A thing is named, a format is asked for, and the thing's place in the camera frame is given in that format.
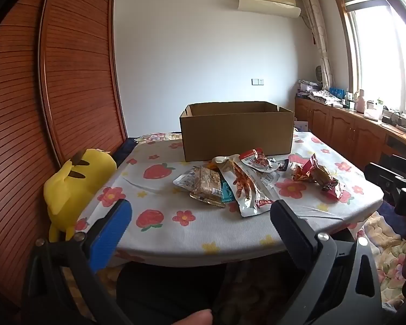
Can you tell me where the brown biscuit packet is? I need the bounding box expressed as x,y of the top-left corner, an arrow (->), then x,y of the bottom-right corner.
189,167 -> 226,208

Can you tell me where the white container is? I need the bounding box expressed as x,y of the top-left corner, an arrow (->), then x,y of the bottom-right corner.
365,100 -> 384,121

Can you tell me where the wooden cabinet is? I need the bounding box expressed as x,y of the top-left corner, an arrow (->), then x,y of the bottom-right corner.
294,96 -> 406,177

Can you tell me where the white snack packet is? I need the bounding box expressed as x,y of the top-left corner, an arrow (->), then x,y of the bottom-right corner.
260,171 -> 282,190

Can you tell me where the dark blue bed sheet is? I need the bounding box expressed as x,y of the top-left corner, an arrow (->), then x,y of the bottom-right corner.
113,137 -> 137,165

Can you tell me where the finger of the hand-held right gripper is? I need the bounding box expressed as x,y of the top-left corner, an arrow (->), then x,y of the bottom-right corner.
364,162 -> 406,192

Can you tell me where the patterned curtain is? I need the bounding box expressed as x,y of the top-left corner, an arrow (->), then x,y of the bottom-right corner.
299,0 -> 334,90

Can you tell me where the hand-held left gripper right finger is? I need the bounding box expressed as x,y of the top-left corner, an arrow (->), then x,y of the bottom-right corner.
220,199 -> 384,325

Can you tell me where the pink red snack packet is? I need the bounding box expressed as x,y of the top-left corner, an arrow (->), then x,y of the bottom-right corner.
321,178 -> 346,199

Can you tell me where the brown cardboard box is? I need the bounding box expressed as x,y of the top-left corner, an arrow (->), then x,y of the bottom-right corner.
179,101 -> 295,162

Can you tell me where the teal snack packet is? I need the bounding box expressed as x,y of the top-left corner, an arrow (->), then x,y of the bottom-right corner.
221,182 -> 236,202

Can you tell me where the wall air conditioner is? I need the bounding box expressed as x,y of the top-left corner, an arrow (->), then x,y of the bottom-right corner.
237,0 -> 301,18

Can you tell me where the stack of boxes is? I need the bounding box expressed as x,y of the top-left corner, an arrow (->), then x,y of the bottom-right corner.
298,79 -> 321,95

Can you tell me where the window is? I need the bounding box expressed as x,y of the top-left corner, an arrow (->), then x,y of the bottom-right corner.
338,0 -> 406,117

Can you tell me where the floral quilt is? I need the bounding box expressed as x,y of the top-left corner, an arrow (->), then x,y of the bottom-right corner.
355,203 -> 406,312

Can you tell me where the person's left hand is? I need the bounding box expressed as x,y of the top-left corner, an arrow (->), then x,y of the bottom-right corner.
179,309 -> 214,325

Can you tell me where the red label snack packet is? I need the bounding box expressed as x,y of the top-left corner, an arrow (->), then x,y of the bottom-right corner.
240,148 -> 281,173

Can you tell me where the silver clear snack packet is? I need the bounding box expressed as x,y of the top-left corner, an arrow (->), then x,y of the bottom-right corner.
173,169 -> 198,189

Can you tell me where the clear chicken feet packet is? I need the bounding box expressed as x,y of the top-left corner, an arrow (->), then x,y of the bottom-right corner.
212,155 -> 280,218

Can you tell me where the floral bed blanket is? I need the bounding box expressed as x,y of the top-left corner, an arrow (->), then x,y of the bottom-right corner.
135,132 -> 183,143

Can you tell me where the person's dark clothing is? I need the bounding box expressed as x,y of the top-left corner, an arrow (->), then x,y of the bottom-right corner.
115,263 -> 231,325

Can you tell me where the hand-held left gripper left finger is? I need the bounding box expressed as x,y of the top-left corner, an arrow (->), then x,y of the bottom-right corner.
20,199 -> 133,325

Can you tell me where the red gold crinkled packet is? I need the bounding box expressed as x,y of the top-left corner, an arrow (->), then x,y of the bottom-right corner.
291,154 -> 330,184

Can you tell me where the wooden slatted wardrobe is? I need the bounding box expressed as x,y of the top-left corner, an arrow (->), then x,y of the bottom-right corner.
0,0 -> 128,312

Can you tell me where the yellow plush toy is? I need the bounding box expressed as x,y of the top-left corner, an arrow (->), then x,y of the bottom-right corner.
43,148 -> 117,242

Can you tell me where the folded patterned cloth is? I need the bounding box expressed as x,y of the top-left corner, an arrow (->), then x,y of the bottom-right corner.
309,90 -> 339,106

